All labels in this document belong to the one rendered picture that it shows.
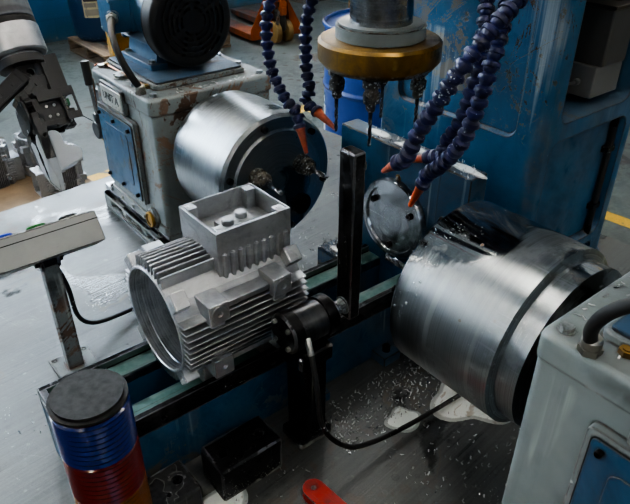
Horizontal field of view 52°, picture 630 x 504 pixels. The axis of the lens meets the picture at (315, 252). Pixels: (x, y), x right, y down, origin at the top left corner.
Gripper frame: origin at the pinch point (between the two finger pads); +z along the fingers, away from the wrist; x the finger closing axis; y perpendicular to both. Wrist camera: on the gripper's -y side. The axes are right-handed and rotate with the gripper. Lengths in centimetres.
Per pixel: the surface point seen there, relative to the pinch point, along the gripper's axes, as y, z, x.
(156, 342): 2.1, 28.0, -12.3
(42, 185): 45, -32, 213
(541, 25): 59, 4, -49
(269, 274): 15.0, 23.7, -28.8
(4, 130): 64, -92, 343
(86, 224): 1.3, 7.8, -3.6
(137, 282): 2.4, 18.7, -13.7
